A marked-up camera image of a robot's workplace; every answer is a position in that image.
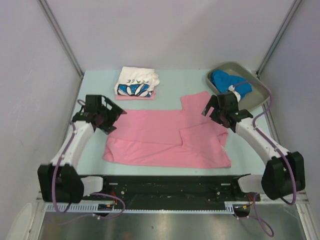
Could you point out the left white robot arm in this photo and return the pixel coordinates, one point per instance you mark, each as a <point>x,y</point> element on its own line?
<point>59,180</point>

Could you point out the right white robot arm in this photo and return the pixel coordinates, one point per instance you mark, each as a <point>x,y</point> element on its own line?
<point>284,172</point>

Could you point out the aluminium frame post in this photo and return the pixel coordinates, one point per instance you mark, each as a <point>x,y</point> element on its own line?
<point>296,4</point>
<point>52,20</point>

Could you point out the blue t shirt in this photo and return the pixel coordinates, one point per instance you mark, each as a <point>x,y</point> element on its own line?
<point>222,80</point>

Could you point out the left aluminium frame post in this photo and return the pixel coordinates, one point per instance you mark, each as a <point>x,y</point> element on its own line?
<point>52,20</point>

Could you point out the grey plastic tray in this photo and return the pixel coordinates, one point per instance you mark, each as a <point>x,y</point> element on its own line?
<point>252,92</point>

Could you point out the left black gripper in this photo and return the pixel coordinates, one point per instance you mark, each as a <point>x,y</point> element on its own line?
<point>114,113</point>

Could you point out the white flower print t shirt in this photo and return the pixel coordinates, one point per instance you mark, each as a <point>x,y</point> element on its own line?
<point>135,82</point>

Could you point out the right aluminium frame post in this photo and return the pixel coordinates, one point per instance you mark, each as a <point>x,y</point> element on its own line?
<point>296,4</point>

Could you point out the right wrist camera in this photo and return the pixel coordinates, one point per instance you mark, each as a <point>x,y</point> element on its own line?
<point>232,89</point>

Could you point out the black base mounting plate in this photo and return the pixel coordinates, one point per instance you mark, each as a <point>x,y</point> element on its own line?
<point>174,192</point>

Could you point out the grey slotted cable duct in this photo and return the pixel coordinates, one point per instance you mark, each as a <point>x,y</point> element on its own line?
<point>103,208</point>

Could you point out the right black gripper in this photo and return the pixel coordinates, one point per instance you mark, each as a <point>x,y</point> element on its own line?
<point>214,102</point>

